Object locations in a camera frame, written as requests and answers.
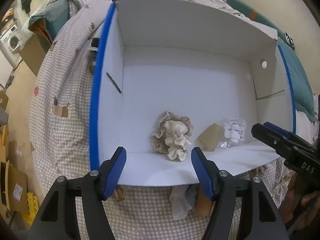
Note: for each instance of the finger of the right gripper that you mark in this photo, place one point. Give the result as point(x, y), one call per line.
point(280, 144)
point(288, 135)

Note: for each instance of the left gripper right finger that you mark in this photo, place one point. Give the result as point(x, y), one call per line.
point(259, 218)

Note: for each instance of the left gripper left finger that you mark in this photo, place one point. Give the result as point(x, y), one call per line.
point(57, 218)

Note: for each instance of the clear plastic packet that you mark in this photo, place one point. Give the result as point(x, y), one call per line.
point(234, 133)

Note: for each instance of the orange tan cloth roll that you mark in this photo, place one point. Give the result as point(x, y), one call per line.
point(210, 138)

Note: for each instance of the white sock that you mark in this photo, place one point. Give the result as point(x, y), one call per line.
point(183, 199)

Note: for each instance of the cream white scrunchie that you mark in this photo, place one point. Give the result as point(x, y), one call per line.
point(177, 140)

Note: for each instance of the beige lace scrunchie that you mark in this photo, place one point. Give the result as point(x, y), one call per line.
point(158, 138)

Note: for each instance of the teal pillow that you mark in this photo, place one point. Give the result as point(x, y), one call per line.
point(300, 86)

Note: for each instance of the cardboard boxes on floor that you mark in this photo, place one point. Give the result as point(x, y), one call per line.
point(15, 198)

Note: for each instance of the checkered dog print bedspread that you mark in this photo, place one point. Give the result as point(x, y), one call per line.
point(59, 134)

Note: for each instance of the blue white cardboard box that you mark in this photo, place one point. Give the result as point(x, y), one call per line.
point(192, 59)

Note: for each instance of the teal headboard cushion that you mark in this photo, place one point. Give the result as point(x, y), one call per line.
point(256, 16)

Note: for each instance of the cardboard bedside box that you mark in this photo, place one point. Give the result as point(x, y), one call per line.
point(33, 51)

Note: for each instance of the dark olive garment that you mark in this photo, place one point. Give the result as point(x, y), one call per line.
point(93, 54)

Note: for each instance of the white washing machine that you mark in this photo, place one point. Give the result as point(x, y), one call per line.
point(10, 45)

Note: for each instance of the teal orange folded blanket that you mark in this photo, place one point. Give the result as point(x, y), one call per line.
point(47, 23)

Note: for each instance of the black hanging garment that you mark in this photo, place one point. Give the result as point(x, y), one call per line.
point(25, 4)

